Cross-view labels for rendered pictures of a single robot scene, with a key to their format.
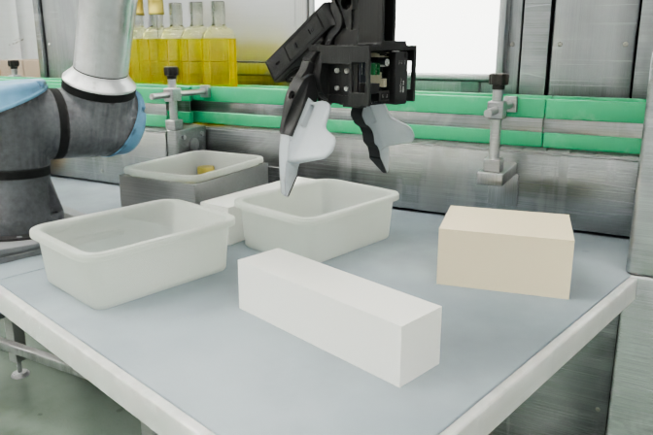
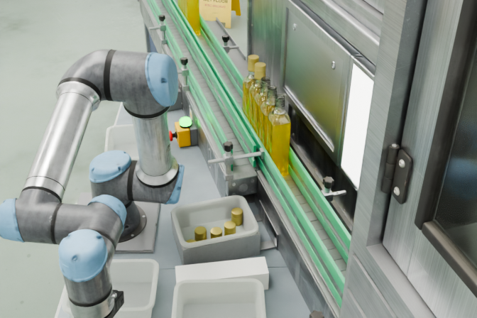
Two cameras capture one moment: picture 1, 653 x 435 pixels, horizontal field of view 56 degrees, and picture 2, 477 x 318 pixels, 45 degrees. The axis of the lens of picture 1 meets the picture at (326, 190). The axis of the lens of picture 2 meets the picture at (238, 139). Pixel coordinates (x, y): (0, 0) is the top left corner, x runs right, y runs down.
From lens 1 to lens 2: 1.14 m
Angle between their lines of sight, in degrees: 46
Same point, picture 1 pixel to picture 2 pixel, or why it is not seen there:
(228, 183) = (216, 247)
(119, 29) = (152, 158)
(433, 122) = (335, 287)
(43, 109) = (119, 182)
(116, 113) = (157, 192)
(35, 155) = not seen: hidden behind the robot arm
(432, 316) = not seen: outside the picture
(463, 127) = not seen: hidden behind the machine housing
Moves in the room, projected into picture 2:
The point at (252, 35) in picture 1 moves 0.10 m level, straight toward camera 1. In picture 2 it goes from (319, 111) to (300, 125)
